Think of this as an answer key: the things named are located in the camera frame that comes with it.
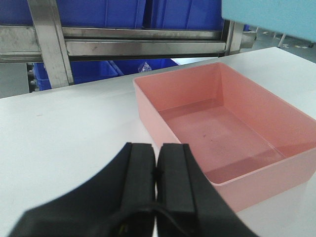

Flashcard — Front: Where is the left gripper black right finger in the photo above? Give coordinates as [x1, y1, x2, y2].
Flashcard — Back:
[157, 143, 256, 237]

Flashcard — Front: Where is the blue storage bin far left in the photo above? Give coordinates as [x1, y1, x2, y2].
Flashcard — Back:
[0, 0, 33, 26]

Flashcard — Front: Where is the blue storage bin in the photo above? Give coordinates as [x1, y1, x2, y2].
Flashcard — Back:
[143, 0, 224, 31]
[57, 0, 146, 29]
[0, 0, 33, 26]

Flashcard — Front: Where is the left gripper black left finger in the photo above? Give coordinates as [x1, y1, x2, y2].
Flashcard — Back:
[10, 143, 156, 237]

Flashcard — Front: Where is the blue storage bin upper right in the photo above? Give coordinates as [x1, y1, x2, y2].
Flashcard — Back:
[143, 0, 224, 31]

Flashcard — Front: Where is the stainless steel shelf frame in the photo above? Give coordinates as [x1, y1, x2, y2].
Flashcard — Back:
[0, 0, 256, 88]

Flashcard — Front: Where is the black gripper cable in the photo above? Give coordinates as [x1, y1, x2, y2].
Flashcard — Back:
[118, 167, 188, 237]

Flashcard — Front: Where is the blue bin lower shelf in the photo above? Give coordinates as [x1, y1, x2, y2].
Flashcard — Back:
[32, 58, 178, 91]

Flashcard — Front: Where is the light blue plastic box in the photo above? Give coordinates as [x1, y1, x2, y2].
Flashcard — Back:
[222, 0, 316, 42]

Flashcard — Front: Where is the blue storage bin upper left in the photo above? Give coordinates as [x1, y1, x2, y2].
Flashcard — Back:
[57, 0, 146, 29]

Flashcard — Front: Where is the pink plastic box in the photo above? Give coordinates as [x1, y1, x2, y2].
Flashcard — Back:
[133, 63, 316, 212]

